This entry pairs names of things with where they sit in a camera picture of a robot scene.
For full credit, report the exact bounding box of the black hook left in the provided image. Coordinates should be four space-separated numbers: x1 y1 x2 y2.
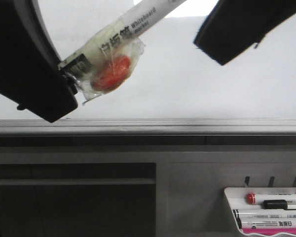
244 176 250 188

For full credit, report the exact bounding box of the white whiteboard marker with tape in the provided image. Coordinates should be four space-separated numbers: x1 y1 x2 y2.
58 0 183 101

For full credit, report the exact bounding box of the white whiteboard with metal frame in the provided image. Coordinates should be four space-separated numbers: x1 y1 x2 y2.
0 0 296 135

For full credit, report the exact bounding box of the black hook middle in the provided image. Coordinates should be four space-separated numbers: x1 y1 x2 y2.
267 176 275 188

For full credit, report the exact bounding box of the white marker tray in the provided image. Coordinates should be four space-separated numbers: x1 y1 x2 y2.
223 187 296 237

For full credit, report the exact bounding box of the red capped marker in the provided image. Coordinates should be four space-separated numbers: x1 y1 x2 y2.
246 193 296 205

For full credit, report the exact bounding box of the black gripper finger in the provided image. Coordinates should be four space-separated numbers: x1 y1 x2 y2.
0 0 78 122
193 0 296 65

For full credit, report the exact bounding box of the black capped marker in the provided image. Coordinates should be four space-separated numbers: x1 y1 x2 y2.
262 199 296 210

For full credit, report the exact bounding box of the white marker with black end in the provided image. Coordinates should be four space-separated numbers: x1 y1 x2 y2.
233 209 296 219

